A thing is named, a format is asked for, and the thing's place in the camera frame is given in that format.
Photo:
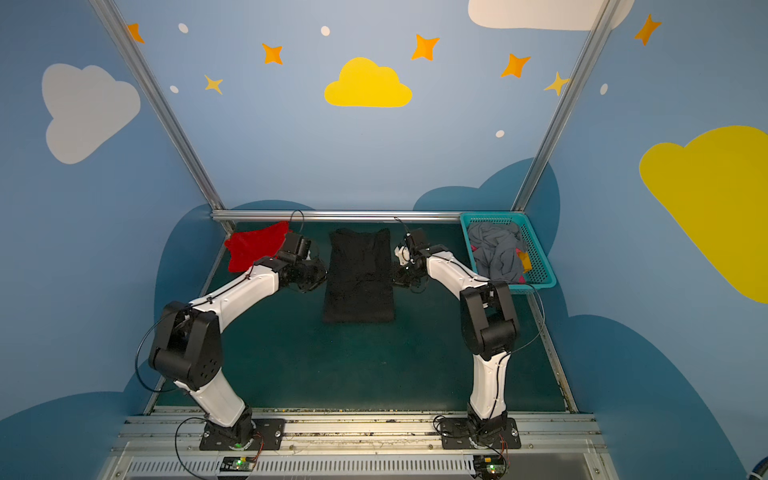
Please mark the green circuit board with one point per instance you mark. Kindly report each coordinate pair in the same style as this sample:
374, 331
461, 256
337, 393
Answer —
238, 464
488, 467

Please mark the grey t shirt in basket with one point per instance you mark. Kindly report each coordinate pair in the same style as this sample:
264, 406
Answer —
495, 251

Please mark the right aluminium corner post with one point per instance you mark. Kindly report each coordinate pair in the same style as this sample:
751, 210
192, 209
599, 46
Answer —
584, 65

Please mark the yellow garment in basket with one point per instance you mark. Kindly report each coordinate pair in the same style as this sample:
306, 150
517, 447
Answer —
525, 260

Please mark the left side floor rail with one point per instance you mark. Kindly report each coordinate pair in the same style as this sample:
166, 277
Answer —
161, 383

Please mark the right side floor rail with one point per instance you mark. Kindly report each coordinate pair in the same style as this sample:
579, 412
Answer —
538, 310

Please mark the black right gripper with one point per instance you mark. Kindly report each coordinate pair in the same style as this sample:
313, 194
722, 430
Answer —
405, 273

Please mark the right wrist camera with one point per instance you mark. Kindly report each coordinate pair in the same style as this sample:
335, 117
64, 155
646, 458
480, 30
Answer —
411, 245

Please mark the right green circuit board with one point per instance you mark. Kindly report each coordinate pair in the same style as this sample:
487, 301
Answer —
488, 467

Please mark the black printed t shirt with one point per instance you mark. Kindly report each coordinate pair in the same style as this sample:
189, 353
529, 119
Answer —
359, 279

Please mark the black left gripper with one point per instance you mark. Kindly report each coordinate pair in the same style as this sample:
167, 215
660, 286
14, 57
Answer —
312, 272

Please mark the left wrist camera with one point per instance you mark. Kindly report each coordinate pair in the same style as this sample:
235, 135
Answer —
295, 248

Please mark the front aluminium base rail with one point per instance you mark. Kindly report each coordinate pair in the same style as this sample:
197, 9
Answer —
357, 445

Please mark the horizontal aluminium frame rail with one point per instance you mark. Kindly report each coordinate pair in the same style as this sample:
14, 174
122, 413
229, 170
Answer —
340, 216

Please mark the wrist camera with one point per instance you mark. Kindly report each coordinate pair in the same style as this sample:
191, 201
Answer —
411, 245
295, 248

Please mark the teal plastic basket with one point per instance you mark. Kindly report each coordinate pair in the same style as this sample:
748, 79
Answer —
542, 275

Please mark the left green circuit board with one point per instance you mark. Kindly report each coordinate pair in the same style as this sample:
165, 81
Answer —
238, 464

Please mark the left aluminium corner post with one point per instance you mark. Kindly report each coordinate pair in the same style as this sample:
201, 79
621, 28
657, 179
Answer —
113, 22

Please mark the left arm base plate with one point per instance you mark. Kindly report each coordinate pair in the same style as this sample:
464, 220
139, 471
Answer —
267, 435

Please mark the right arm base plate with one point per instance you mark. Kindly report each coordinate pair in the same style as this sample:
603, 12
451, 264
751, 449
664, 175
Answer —
500, 433

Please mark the red folded t shirt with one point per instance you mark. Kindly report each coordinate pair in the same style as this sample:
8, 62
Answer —
245, 248

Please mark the floor rail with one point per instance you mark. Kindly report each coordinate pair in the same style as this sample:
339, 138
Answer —
538, 310
161, 383

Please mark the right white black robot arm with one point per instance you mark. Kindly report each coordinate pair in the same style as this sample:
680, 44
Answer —
489, 327

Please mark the aluminium corner post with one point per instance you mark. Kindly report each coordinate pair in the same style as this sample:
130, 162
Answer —
584, 65
113, 22

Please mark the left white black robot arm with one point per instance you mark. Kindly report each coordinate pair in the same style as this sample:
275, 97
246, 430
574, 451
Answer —
187, 348

